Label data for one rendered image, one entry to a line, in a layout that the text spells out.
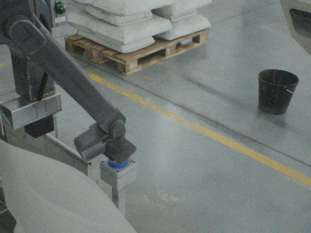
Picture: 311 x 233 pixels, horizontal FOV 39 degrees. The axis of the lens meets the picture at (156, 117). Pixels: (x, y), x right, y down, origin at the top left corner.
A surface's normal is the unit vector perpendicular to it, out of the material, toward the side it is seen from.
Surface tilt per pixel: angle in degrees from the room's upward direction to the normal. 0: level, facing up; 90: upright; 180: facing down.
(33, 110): 90
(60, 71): 107
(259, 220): 0
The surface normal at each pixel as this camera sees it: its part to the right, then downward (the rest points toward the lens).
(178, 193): 0.04, -0.87
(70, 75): 0.58, 0.60
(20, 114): 0.73, 0.37
